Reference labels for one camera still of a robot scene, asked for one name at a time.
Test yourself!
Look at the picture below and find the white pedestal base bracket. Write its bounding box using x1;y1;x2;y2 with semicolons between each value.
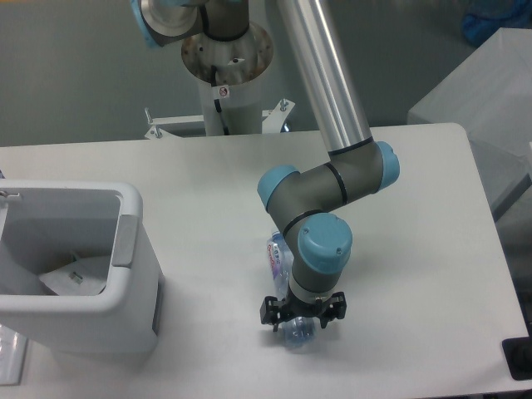
144;98;296;140

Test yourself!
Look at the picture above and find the grey covered side table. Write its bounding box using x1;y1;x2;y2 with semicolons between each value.
407;28;531;219

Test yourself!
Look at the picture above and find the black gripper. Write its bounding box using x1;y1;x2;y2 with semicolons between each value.
259;290;347;332

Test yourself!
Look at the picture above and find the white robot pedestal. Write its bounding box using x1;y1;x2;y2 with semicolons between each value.
181;22;273;136

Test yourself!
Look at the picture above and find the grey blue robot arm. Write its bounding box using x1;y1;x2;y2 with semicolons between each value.
131;1;400;327

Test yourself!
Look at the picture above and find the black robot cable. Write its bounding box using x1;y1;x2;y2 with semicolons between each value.
209;64;231;136

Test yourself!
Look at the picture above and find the clear plastic water bottle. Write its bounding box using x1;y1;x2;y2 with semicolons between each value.
266;229;316;350

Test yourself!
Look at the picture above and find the white plastic trash can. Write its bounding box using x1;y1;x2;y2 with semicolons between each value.
1;179;165;353

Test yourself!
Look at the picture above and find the clear plastic wrapper bag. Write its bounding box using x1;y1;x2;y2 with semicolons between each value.
39;256;111;296

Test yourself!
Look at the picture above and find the clear plastic tray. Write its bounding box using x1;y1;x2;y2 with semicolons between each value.
1;325;28;387

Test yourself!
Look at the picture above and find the blue bag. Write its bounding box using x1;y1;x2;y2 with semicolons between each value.
461;1;531;47

